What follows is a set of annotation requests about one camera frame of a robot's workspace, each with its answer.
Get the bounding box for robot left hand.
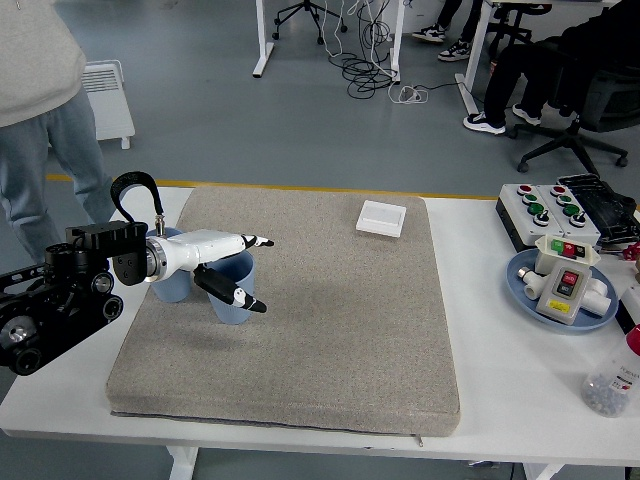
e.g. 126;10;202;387
160;228;276;315

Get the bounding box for blue ribbed plastic cup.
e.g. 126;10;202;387
199;248;257;327
144;227;194;304

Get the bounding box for grey-brown fabric mat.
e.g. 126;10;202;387
106;186;462;446

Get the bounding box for white panel heater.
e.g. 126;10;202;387
81;59;137;150

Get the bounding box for white table leg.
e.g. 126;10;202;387
167;446;200;480
522;462;564;480

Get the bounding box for standing person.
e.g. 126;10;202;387
0;0;119;264

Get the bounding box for black star chair base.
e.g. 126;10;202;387
272;0;349;45

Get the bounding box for person with black-white sneakers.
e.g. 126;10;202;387
410;0;484;62

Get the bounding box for white three-button control box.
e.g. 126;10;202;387
534;183;601;246
499;183;569;247

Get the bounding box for white pipe fitting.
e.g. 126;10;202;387
516;266;544;301
579;277;612;319

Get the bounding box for seated person in black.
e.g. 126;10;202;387
462;0;640;136

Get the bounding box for blue round plate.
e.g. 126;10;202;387
505;248;620;336

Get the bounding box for black office chair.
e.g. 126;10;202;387
507;37;640;174
487;0;551;54

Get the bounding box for black plastic tool case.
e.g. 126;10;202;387
494;172;640;253

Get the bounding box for clear bottle red cap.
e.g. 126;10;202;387
579;323;640;419

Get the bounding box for white wall switch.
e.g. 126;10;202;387
355;200;408;239

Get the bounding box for white desk frame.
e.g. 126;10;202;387
453;0;621;119
252;0;405;84

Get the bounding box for black floor cables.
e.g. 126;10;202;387
327;0;471;99

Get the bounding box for white floor cable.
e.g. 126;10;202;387
319;0;431;106

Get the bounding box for white switch box coloured buttons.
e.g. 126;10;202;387
532;234;601;274

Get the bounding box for beige push-button switch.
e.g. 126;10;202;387
534;259;592;325

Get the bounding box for red handled brass valve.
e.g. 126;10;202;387
622;241;640;286

